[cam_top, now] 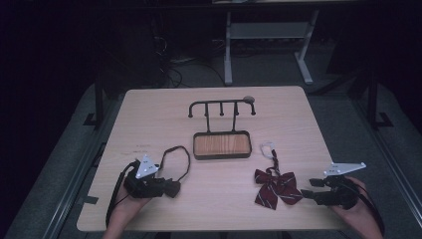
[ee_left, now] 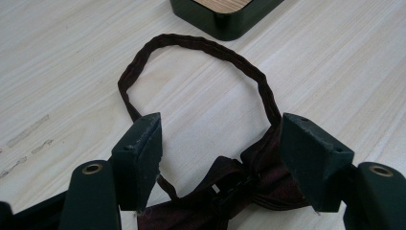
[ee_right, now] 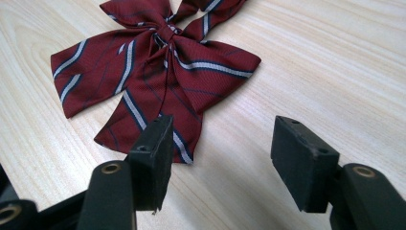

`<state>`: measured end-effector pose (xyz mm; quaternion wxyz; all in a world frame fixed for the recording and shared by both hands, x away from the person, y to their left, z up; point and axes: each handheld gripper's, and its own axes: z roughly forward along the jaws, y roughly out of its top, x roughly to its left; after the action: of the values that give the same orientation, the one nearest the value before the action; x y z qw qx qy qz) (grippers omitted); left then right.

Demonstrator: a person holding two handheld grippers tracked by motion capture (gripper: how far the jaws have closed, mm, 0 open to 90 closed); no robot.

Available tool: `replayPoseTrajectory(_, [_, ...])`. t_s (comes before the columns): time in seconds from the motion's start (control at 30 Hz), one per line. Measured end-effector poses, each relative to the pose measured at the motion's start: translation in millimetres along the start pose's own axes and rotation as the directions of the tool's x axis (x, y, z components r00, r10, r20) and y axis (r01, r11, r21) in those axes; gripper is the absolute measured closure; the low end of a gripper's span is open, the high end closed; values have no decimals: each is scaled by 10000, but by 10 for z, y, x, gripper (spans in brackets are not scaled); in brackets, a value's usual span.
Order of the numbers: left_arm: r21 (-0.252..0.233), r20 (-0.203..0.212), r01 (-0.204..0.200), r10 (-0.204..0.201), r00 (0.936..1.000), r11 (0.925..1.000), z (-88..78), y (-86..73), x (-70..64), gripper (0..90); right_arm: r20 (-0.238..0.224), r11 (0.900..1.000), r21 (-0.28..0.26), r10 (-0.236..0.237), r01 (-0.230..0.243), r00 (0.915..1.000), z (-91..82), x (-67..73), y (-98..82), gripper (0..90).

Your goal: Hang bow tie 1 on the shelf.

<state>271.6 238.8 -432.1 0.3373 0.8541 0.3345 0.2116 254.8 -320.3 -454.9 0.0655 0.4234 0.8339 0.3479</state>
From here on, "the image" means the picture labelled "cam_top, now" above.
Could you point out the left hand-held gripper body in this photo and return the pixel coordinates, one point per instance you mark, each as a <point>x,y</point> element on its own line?
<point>146,167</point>

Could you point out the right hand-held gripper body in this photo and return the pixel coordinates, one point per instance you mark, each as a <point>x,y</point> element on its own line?
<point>341,194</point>

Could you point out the dark red velvet bow tie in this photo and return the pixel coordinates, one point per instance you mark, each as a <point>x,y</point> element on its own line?
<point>172,187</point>

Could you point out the red striped bow tie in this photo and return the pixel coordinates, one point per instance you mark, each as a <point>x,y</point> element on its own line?
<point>278,187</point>

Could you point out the black hook rack wooden tray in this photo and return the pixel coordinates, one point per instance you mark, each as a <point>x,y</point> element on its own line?
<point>221,145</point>

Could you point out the person's left hand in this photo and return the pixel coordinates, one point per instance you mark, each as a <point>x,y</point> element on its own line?
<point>127,206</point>

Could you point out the black metal stand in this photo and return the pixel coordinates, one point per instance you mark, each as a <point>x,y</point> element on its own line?
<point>373,99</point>

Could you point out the small grey round object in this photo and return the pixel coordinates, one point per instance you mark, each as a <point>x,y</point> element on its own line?
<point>249,99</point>

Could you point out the white metal desk frame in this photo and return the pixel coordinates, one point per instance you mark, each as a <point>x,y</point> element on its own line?
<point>265,30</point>

